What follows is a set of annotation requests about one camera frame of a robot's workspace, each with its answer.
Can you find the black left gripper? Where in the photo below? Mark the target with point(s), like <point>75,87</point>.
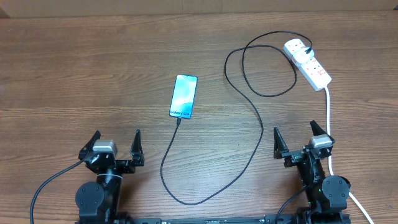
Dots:
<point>128,167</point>

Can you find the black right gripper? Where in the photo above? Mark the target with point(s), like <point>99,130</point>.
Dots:
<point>293,156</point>

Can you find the black smartphone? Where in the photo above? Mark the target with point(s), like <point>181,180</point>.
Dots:
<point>183,97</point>

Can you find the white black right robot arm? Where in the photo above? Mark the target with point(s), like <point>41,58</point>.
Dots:
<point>326,195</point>

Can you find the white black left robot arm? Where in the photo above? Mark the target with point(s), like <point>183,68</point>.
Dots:
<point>98,201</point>

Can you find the white charger adapter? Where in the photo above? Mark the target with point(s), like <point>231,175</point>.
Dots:
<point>303,55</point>

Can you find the white power strip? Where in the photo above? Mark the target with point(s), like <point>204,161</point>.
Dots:
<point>314,73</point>

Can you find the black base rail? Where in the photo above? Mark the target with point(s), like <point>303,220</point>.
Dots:
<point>267,219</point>

